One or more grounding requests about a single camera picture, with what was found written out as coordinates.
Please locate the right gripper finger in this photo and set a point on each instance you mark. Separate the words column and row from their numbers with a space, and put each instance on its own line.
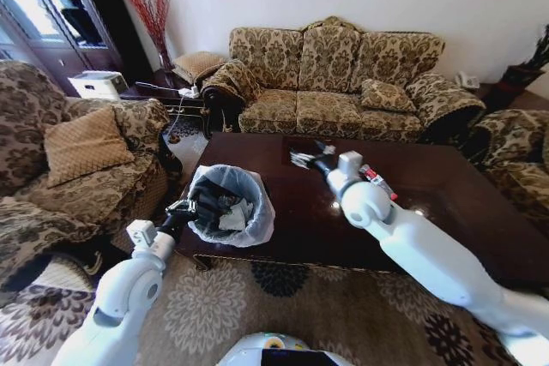
column 302, row 158
column 324, row 148

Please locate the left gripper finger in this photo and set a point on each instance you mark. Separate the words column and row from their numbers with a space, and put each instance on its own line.
column 183, row 206

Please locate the trash bin with clear liner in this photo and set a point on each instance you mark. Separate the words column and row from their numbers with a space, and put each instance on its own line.
column 257, row 211

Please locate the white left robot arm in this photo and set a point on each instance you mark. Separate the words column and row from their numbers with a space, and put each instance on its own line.
column 124, row 280

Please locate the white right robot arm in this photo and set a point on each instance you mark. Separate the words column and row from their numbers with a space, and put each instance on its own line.
column 412, row 237

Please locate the dark wooden coffee table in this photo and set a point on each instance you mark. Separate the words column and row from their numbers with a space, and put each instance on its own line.
column 300, row 211

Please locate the crumpled white paper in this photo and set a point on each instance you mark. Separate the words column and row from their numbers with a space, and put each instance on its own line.
column 233, row 219

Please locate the floral three-seat sofa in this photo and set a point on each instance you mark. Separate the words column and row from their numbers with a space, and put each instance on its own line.
column 274, row 113

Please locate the floral sofa cushion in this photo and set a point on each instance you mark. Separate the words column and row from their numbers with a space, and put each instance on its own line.
column 386, row 95

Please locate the floral patterned rug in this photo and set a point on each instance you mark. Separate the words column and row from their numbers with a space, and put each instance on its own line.
column 206, row 310

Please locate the tan quilted cushion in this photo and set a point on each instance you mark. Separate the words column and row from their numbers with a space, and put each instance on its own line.
column 86, row 147

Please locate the white power strip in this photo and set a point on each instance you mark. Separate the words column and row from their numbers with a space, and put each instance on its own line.
column 189, row 91

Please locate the dark side table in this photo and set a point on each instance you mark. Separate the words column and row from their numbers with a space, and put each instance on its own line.
column 154, row 89

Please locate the tan square cushion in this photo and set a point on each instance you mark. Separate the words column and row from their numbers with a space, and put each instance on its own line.
column 197, row 64

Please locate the glass vase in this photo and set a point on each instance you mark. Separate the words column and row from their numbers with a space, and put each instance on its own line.
column 165, row 61

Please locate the white robot front shell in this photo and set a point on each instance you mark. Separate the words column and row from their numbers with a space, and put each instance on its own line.
column 249, row 353

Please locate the white box appliance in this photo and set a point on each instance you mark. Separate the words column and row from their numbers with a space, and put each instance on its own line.
column 96, row 83

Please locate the white telephone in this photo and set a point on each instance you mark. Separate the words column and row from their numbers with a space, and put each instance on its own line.
column 467, row 81

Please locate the floral armchair with tan cushion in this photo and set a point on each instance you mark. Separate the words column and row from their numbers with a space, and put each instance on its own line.
column 25, row 126

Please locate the dark red plant pot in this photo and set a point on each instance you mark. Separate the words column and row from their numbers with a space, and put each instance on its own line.
column 510, row 85

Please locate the red decorative branches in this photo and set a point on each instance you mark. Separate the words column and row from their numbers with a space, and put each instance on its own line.
column 150, row 10

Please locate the dark wooden cabinet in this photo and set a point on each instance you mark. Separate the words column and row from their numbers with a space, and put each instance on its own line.
column 94, row 19

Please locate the dark green plant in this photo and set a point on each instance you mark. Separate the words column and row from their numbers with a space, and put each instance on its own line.
column 538, row 51

